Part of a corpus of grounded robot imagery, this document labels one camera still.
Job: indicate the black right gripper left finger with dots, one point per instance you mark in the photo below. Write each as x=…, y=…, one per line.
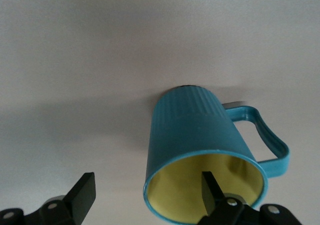
x=80, y=200

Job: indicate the teal ribbed cup yellow inside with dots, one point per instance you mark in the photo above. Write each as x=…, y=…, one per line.
x=190, y=125

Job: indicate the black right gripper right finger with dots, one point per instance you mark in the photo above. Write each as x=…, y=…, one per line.
x=210, y=197

